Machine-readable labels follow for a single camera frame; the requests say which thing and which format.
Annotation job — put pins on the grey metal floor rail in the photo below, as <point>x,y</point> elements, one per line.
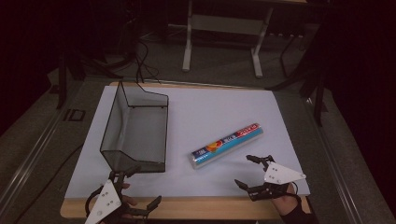
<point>28,161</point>
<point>336,174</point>

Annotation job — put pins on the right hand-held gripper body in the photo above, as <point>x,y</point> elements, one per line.
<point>283,173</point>

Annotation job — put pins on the black metal stand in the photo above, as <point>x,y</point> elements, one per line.
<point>62,81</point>
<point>319,102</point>

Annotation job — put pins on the person's right hand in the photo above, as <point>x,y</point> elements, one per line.
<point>285,203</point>

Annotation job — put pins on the white table mat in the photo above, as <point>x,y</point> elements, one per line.
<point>202,109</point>

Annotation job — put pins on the black mesh basket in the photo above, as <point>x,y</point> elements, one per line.
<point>137,133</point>

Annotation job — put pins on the black floor plate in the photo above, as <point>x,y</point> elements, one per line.
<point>66,115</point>

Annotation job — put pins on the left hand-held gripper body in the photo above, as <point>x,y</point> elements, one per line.
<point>104,199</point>

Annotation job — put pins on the blue and red wrap roll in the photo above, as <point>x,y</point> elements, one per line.
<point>225,145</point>

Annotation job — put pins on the white metal table frame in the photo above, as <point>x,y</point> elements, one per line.
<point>227,25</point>

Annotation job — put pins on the person's left hand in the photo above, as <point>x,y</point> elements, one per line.
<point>129,201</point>

